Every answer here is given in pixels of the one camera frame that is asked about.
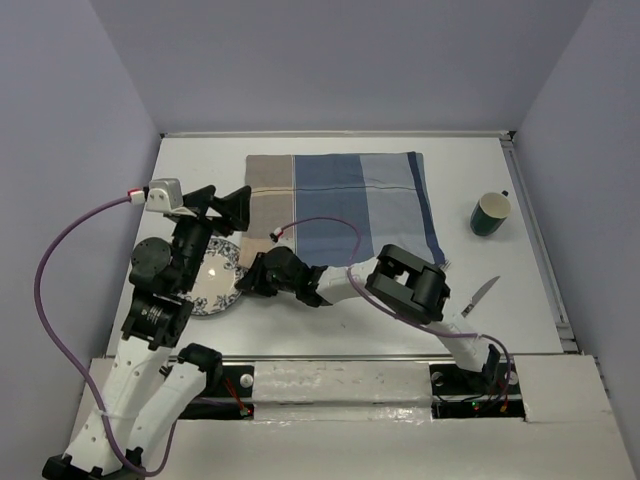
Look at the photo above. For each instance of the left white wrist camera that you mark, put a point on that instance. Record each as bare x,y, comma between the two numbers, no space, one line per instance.
161,196

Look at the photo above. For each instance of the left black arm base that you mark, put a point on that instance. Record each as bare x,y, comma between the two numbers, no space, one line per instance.
223,397

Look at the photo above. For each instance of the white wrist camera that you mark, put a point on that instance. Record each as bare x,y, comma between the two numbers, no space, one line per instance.
161,196
277,234

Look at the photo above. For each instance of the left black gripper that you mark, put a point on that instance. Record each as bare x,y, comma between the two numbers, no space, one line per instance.
234,209

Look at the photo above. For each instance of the aluminium table rail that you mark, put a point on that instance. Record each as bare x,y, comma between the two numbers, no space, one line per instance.
567,337

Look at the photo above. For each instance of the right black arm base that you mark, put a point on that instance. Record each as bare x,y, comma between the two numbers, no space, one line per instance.
462,395

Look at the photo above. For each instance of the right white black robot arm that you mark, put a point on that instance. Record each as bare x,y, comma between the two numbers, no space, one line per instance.
400,284

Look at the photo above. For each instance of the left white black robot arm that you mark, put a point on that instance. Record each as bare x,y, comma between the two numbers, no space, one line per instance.
137,408

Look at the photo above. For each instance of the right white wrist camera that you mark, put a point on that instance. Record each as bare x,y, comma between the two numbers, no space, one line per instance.
277,234

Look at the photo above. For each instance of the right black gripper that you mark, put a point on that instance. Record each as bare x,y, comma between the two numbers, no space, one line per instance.
254,280

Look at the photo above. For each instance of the blue beige checked cloth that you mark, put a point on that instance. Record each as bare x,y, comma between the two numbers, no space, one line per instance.
340,208

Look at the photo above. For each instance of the blue floral white plate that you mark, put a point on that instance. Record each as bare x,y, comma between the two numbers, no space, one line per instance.
215,287

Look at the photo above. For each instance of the silver knife black handle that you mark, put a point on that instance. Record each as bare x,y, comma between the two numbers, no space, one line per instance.
478,295

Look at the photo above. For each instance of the dark green white mug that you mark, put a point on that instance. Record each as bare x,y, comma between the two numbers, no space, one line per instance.
489,213

